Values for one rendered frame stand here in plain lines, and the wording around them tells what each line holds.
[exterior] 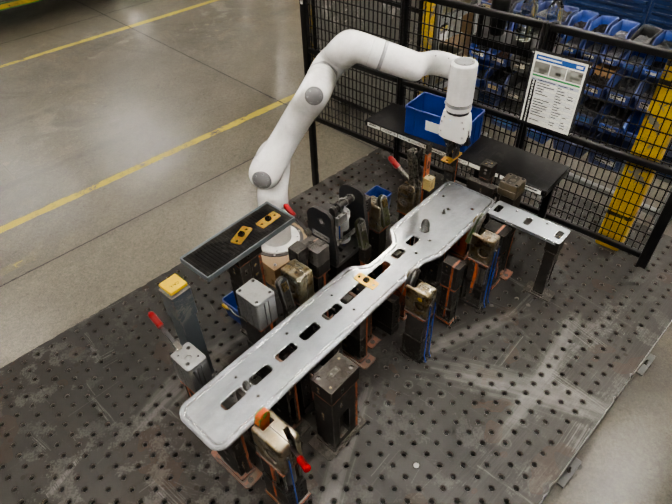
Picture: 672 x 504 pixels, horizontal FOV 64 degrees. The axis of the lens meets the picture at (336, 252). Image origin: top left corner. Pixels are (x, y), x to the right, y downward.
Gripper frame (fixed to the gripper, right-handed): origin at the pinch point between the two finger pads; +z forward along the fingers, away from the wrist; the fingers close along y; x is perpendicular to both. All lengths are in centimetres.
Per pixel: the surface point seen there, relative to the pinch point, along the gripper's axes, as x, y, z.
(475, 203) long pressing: 12.6, 6.1, 27.5
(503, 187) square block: 23.5, 11.3, 23.8
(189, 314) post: -95, -30, 23
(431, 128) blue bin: 35.4, -30.3, 18.2
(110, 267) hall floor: -62, -190, 127
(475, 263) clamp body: -8.0, 19.5, 35.9
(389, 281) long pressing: -42, 6, 27
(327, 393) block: -88, 19, 25
